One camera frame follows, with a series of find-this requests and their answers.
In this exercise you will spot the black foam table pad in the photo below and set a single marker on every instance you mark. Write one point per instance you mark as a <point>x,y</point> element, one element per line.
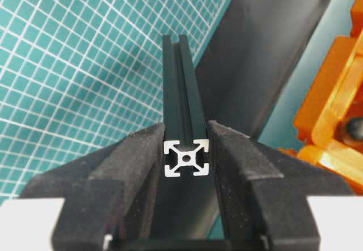
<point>250,54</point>

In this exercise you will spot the black aluminium extrusion frame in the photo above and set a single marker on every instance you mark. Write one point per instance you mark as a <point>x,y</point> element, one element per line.
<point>186,205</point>

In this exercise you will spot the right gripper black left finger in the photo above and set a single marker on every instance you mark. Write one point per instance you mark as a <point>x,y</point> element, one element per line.
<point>107,195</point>

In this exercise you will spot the teal grid cutting mat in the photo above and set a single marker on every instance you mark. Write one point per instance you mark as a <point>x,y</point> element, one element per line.
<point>78,75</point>

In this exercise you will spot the orange plastic container rack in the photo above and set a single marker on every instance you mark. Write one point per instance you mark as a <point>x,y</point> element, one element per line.
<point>329,120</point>

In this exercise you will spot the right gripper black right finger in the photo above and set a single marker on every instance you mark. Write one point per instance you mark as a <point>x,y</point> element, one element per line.
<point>273,201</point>

